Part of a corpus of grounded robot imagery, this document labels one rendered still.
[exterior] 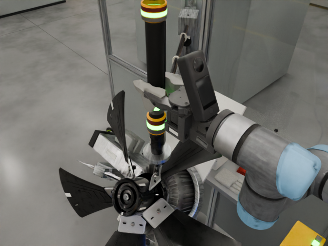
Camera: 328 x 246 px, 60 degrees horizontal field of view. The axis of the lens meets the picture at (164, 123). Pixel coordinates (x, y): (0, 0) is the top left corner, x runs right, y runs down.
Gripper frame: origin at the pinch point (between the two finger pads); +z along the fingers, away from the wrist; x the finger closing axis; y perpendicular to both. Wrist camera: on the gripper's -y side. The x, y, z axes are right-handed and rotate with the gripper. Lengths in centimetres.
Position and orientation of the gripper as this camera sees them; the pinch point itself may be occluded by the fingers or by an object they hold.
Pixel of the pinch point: (147, 76)
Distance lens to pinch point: 59.6
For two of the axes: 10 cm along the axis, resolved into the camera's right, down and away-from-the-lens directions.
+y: 0.0, 7.5, 6.6
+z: -7.0, -4.7, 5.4
